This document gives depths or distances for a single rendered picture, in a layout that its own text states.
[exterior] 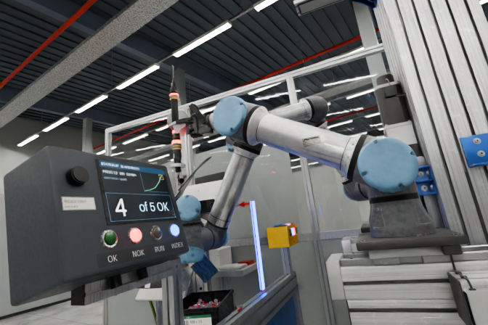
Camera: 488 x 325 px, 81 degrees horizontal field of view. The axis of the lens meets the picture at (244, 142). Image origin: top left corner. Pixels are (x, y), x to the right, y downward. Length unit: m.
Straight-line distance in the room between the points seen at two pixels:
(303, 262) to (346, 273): 1.05
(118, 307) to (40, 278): 2.22
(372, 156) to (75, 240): 0.56
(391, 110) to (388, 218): 0.45
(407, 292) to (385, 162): 0.32
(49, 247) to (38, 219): 0.05
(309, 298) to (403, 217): 1.18
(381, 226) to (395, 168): 0.21
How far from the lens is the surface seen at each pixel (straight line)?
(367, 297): 0.84
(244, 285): 2.02
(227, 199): 0.96
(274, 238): 1.37
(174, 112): 1.43
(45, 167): 0.48
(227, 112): 0.81
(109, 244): 0.48
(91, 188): 0.50
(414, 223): 0.81
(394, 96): 1.15
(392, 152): 0.68
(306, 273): 1.87
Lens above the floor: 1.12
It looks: 15 degrees up
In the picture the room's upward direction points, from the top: 7 degrees counter-clockwise
